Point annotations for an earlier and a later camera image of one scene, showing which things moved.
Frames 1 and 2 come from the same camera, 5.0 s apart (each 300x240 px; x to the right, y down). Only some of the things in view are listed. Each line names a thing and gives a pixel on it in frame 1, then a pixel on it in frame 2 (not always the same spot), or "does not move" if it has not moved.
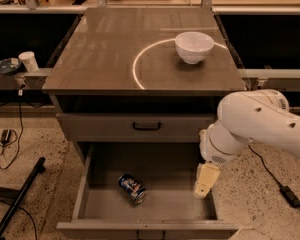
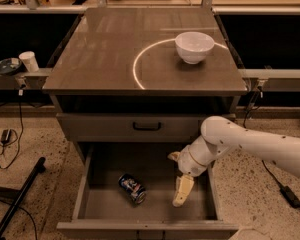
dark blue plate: [6, 66] does not move
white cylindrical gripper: [210, 151] to [186, 164]
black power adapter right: [286, 191] does not move
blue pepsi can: [136, 191] does not move
